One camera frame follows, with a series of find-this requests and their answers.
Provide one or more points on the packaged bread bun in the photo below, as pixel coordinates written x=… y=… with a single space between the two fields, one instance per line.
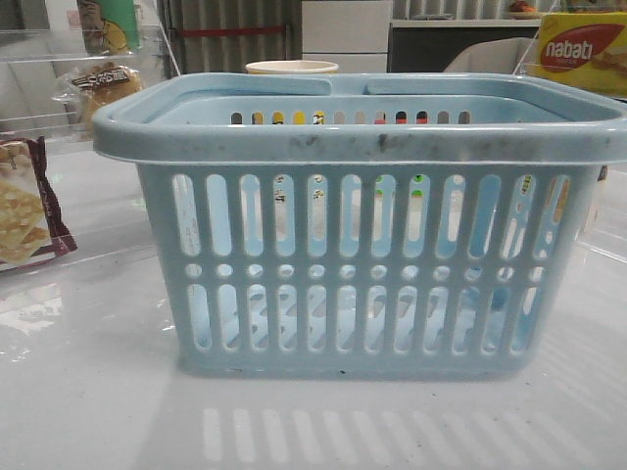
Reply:
x=90 y=89

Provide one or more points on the clear acrylic shelf left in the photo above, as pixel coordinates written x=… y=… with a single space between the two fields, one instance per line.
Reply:
x=37 y=69

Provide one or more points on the green cartoon snack package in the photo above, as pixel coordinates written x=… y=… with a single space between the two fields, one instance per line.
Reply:
x=109 y=27

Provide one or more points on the beige chair background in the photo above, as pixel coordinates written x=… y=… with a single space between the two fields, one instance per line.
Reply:
x=499 y=56

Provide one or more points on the yellow paper cup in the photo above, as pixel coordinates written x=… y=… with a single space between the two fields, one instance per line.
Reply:
x=293 y=67

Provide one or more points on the white cabinet background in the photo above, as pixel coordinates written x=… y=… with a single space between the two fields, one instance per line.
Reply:
x=352 y=34

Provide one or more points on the yellow nabati wafer box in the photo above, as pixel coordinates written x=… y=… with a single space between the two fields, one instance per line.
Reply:
x=586 y=51

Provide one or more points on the light blue plastic basket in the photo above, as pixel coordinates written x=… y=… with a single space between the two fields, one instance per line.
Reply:
x=381 y=225

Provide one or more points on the clear acrylic shelf right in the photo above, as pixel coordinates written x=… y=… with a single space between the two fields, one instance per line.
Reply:
x=603 y=230

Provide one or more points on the clear acrylic shelf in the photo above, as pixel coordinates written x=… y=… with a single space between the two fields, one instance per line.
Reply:
x=37 y=69
x=603 y=230

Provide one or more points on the brown cracker package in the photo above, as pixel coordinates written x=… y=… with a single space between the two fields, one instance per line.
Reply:
x=32 y=226

